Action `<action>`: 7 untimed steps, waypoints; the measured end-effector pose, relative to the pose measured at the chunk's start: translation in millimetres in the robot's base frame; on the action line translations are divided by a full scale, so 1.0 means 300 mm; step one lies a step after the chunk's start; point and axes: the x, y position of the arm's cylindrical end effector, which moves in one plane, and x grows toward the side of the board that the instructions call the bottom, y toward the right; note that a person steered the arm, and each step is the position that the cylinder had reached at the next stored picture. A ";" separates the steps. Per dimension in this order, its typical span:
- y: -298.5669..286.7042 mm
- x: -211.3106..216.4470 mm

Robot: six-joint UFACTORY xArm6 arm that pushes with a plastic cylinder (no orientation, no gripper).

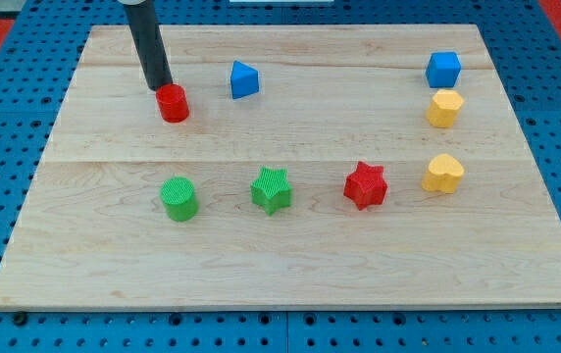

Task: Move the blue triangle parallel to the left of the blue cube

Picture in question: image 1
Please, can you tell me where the blue triangle block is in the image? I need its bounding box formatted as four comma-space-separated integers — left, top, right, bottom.
230, 61, 260, 99

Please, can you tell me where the blue cube block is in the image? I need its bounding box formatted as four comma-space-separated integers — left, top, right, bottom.
425, 52, 462, 88

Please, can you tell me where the light wooden board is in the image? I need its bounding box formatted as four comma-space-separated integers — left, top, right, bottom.
0, 25, 561, 312

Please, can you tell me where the green star block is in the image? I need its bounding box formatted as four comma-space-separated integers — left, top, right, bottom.
250, 166, 292, 216

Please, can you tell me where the red star block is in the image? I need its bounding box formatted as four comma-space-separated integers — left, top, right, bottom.
343, 161, 388, 210

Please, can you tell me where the green cylinder block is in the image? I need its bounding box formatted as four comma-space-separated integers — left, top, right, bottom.
160, 176, 198, 222

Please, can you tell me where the red cylinder block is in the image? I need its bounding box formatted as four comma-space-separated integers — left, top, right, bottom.
155, 83, 189, 123

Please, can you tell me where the yellow heart block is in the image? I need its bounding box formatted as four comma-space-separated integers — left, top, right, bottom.
421, 154, 465, 194

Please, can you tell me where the yellow hexagon block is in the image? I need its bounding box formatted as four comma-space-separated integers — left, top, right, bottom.
426, 89, 465, 128

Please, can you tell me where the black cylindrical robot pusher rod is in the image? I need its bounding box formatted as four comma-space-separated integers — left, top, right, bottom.
120, 0, 173, 91

